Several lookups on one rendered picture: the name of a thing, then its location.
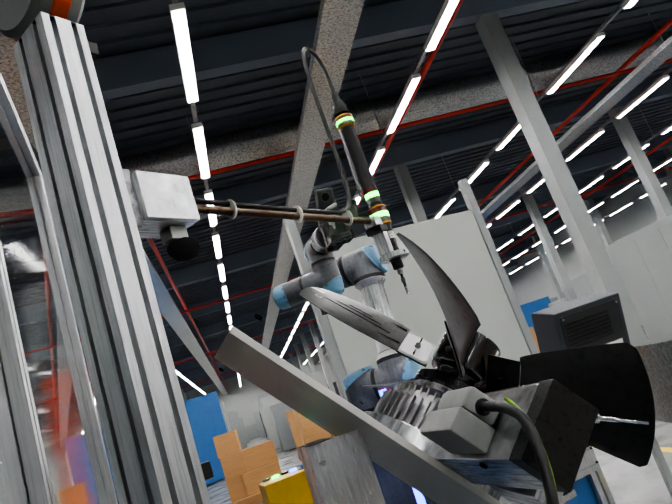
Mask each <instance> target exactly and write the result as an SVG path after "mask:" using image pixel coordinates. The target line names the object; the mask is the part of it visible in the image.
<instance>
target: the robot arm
mask: <svg viewBox="0 0 672 504"><path fill-rule="evenodd" d="M314 194H315V202H316V209H319V210H336V209H337V208H338V204H337V203H333V194H332V189H331V188H323V189H317V190H315V191H314ZM357 204H358V203H357V201H356V199H351V206H350V209H349V211H350V212H351V213H352V215H353V217H358V213H357ZM351 233H352V235H351ZM351 236H353V237H352V238H351V239H350V237H351ZM354 237H355V234H354V231H353V228H352V229H351V230H350V229H349V226H347V225H345V224H344V223H337V222H321V221H318V228H317V229H316V230H315V231H314V233H313V234H312V236H311V237H310V239H309V240H308V241H307V242H306V244H305V247H304V250H303V253H304V257H305V259H306V260H307V261H308V262H310V263H311V267H312V270H313V271H312V272H310V273H308V274H305V275H303V276H300V277H298V278H296V279H293V280H291V281H289V282H286V283H284V284H280V285H279V286H277V287H275V288H274V289H273V293H272V294H273V299H274V302H275V304H276V305H277V307H278V308H280V309H282V310H284V309H287V308H291V307H293V306H295V305H297V304H300V303H302V302H304V301H307V300H305V299H304V298H303V297H301V296H300V295H299V294H300V292H301V291H302V290H303V289H304V288H307V287H318V288H322V289H326V290H329V291H331V292H334V293H337V294H340V295H341V294H343V293H344V291H345V288H348V287H351V286H355V288H356V289H358V290H360V291H361V295H362V298H363V302H364V305H366V306H368V307H371V308H373V309H375V310H377V311H379V312H381V313H383V314H385V315H386V316H388V317H390V318H392V319H394V317H393V314H392V310H391V307H390V304H389V301H388V297H387V294H386V291H385V288H384V282H385V281H386V276H385V273H387V272H388V271H389V268H388V265H387V264H385V265H382V264H381V263H380V261H379V259H380V256H379V253H378V250H377V248H376V246H375V245H371V244H370V245H367V246H364V247H361V248H360V249H357V250H355V251H352V252H350V253H348V254H345V255H343V256H341V257H338V258H336V259H335V256H334V253H333V252H335V251H338V250H339V249H340V248H341V247H342V246H343V245H344V244H345V243H350V242H351V240H352V239H353V238H354ZM375 343H376V347H377V350H378V354H379V356H378V358H377V360H376V363H377V366H378V367H376V368H373V367H372V366H371V365H369V366H366V367H363V368H361V369H359V370H357V371H355V372H353V373H351V374H349V375H347V376H346V377H345V378H344V379H343V386H344V389H345V391H344V392H345V393H346V396H347V399H348V402H349V403H351V404H352V405H354V406H355V407H357V408H358V409H360V410H361V411H363V412H364V411H371V412H373V411H374V409H375V407H376V406H377V404H378V402H379V400H380V396H379V393H378V391H377V390H378V389H381V388H384V387H362V386H359V385H377V384H388V383H395V382H400V381H405V380H409V379H412V378H415V376H416V374H417V372H418V370H420V367H419V364H418V363H416V362H414V361H412V360H411V359H409V358H407V357H405V356H403V355H401V354H399V353H397V352H396V351H395V350H393V349H391V348H389V347H388V346H386V345H384V344H382V343H380V342H378V341H376V340H375ZM359 401H361V402H363V403H364V404H361V403H360V402H359Z"/></svg>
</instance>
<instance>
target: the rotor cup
mask: <svg viewBox="0 0 672 504"><path fill-rule="evenodd" d="M447 346H450V342H449V339H448V336H447V332H446V331H445V333H444V335H443V337H442V339H441V341H440V343H439V344H438V346H437V348H436V350H435V352H434V354H433V356H432V359H431V364H432V366H433V368H434V369H431V368H424V369H420V370H418V372H417V374H416V376H415V378H414V381H415V380H418V379H423V380H428V381H430V382H436V383H439V384H441V385H444V386H446V387H448V388H450V389H452V390H457V389H461V388H465V387H470V386H471V387H475V388H476V389H478V390H479V391H481V390H484V389H485V388H486V380H487V363H488V355H496V352H497V351H498V352H499V354H498V356H500V355H501V352H500V349H499V348H498V346H497V345H496V344H495V343H494V342H493V341H492V340H491V339H490V338H488V337H487V336H485V335H484V334H482V333H480V332H478V331H477V332H476V333H475V335H474V337H473V339H472V341H471V343H470V345H469V347H468V350H467V352H466V355H465V359H464V361H465V363H464V364H463V367H464V371H465V374H464V376H463V378H461V376H460V373H459V370H458V367H457V364H456V360H455V357H454V354H451V355H447V352H446V349H445V347H447Z"/></svg>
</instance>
